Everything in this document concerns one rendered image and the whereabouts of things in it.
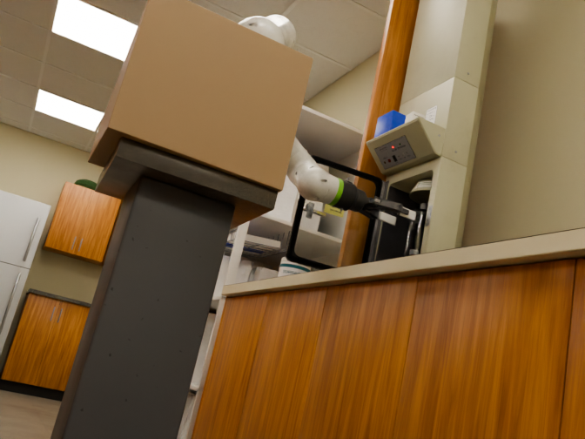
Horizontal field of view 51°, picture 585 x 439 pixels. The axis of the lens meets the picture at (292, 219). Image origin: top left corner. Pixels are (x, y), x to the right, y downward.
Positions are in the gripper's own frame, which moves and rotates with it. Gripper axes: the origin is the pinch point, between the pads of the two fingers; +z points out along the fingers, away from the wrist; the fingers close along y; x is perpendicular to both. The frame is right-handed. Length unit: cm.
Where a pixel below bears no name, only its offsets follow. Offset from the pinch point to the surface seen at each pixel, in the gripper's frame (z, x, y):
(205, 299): -76, 51, -55
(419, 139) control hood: -4.7, -24.6, -9.7
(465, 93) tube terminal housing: 7.7, -45.9, -13.9
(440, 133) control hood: 0.1, -27.5, -14.0
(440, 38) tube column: 2, -71, -1
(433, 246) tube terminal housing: 4.8, 10.4, -14.2
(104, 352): -92, 65, -54
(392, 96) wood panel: 1, -55, 23
